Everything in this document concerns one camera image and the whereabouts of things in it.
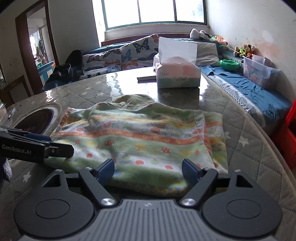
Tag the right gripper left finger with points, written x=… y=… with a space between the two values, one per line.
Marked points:
x=93 y=181

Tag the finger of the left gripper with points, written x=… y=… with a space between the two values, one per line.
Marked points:
x=61 y=150
x=25 y=134

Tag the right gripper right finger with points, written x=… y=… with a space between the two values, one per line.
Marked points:
x=202 y=182

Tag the colourful patterned child garment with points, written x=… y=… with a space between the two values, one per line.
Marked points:
x=146 y=140

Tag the black round induction cooktop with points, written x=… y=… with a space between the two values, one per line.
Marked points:
x=38 y=121

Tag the black bag on bench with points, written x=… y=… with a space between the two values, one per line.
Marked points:
x=66 y=73

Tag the red plastic stool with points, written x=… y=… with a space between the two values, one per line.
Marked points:
x=286 y=138

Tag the blue sheet on bench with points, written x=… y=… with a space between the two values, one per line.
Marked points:
x=265 y=106

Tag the dark flat remote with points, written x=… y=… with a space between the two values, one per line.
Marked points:
x=146 y=79

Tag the butterfly print pillow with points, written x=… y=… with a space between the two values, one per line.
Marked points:
x=139 y=53
x=101 y=63

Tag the tissue pack with white sheet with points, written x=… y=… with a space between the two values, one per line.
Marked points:
x=175 y=64

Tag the green plastic bowl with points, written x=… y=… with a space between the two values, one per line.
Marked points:
x=229 y=65

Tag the clear plastic storage box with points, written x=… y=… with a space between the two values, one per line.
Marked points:
x=262 y=75

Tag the grey cushion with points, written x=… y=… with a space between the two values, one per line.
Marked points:
x=207 y=54

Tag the brown and green plush toys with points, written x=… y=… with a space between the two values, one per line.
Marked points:
x=246 y=50

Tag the white plush toy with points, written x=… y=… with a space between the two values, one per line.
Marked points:
x=195 y=34

